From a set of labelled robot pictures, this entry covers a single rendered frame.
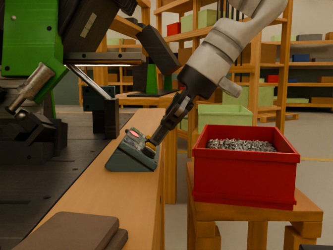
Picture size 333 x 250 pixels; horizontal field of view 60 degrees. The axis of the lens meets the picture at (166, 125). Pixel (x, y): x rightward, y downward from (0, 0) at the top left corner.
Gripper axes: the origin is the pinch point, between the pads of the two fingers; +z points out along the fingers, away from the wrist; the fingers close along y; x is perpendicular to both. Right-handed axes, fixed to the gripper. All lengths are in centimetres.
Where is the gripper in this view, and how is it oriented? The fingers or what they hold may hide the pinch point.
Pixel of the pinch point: (159, 135)
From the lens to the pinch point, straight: 56.8
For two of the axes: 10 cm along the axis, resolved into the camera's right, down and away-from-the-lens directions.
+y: -0.1, 1.7, -9.9
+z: -5.7, 8.1, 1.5
